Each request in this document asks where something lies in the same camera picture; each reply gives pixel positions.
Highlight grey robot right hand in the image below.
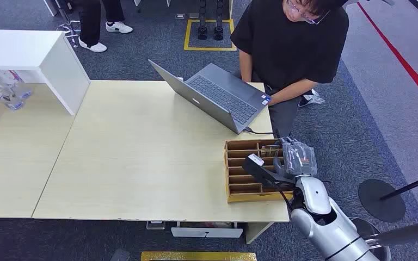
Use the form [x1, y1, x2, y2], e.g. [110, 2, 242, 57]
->
[273, 136, 318, 178]

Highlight brown card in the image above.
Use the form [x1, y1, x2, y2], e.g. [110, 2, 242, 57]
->
[260, 145, 280, 158]

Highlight cardboard card organizer box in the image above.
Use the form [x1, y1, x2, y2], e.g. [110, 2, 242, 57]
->
[224, 139, 295, 204]

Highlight seated person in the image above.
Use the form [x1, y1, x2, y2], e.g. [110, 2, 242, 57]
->
[230, 0, 351, 140]

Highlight standing person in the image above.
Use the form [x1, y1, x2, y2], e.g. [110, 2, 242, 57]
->
[78, 0, 134, 54]

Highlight black round stanchion base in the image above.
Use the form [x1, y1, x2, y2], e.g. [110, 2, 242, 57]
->
[349, 216, 392, 261]
[358, 179, 407, 223]

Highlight grey laptop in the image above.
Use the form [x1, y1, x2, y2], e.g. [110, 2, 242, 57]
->
[147, 59, 273, 135]

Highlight black stanchion pole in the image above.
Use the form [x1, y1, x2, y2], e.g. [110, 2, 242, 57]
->
[365, 218, 418, 250]
[379, 170, 418, 201]

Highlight white desk drawer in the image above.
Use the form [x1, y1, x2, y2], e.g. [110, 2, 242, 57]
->
[170, 221, 244, 239]

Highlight golden floor plate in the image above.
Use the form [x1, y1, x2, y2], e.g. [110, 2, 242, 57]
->
[140, 251, 257, 261]

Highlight red floor tape line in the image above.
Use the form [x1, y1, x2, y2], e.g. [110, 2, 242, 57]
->
[356, 2, 418, 115]

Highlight yellow floor tape square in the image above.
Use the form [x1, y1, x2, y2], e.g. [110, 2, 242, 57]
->
[183, 18, 237, 52]

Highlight black robot legs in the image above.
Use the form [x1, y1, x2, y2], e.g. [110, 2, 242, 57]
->
[197, 0, 225, 41]

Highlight white shelf unit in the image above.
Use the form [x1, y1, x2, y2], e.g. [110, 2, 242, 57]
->
[0, 29, 91, 116]

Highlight black wrist camera with white box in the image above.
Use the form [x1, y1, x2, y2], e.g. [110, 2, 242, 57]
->
[243, 153, 297, 188]

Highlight black laptop cable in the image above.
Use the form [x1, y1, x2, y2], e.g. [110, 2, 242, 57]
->
[244, 126, 281, 138]

